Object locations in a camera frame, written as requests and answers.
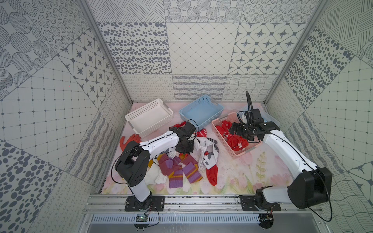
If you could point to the red fleece sock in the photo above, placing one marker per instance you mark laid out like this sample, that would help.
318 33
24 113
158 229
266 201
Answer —
224 128

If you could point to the red rubber glove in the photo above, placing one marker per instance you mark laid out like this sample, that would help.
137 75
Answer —
134 137

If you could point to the plain red sock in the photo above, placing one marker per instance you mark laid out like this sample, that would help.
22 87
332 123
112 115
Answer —
212 175

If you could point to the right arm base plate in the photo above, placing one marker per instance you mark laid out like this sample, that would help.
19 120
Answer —
256 203

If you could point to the blue plastic basket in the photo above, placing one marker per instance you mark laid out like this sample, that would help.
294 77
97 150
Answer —
201 112

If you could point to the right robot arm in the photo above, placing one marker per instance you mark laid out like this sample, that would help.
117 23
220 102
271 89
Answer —
311 184

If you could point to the aluminium mounting rail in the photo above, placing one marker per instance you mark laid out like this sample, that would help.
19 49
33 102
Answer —
115 204

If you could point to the clear plastic tool box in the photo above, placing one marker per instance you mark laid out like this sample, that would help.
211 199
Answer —
268 118

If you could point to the plain white sock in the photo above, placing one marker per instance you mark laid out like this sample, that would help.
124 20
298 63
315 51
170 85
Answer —
155 176

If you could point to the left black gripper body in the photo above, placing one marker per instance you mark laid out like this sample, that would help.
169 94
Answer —
184 145

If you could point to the white plastic basket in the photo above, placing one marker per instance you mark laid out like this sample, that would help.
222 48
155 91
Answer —
150 117

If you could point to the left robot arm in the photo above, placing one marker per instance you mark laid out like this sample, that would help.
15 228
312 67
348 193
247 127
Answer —
132 164

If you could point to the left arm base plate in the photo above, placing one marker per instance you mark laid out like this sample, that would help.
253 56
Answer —
156 203

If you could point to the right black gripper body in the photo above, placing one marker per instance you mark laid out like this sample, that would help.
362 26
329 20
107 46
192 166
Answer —
245 131

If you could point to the red santa striped sock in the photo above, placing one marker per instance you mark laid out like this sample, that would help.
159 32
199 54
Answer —
201 133

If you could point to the pink plastic basket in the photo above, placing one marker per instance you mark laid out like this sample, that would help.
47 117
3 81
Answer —
232 117

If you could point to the purple striped sock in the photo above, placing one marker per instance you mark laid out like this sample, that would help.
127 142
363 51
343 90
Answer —
179 167

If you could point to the white sock black pattern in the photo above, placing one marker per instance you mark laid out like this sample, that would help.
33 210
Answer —
208 151

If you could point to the red snowflake sock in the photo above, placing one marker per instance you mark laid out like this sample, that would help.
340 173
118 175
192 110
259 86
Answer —
237 143

